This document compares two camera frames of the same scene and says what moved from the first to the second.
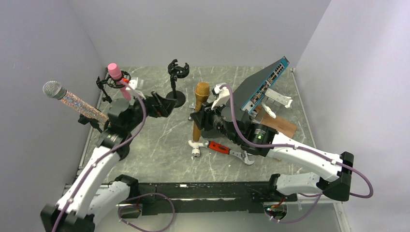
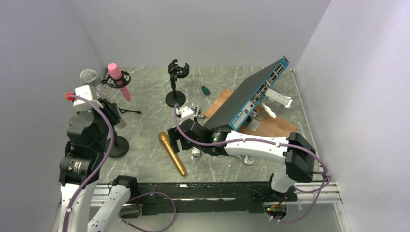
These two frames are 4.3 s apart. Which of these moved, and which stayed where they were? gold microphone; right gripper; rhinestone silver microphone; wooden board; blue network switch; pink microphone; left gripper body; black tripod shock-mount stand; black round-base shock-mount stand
Moved: left gripper body; gold microphone; rhinestone silver microphone; right gripper
Stayed: pink microphone; blue network switch; black tripod shock-mount stand; wooden board; black round-base shock-mount stand
